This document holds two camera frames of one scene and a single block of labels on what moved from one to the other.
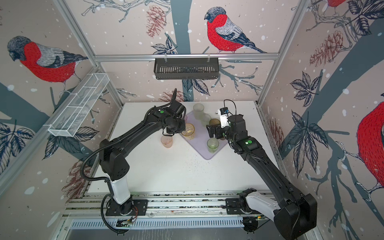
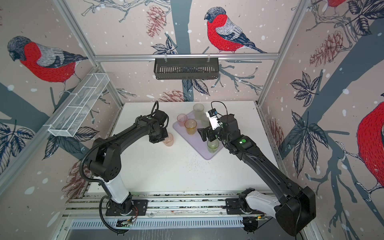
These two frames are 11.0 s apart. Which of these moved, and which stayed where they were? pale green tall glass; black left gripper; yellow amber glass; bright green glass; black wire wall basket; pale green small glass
Moved: black left gripper; yellow amber glass
Stayed: black wire wall basket; pale green small glass; bright green glass; pale green tall glass
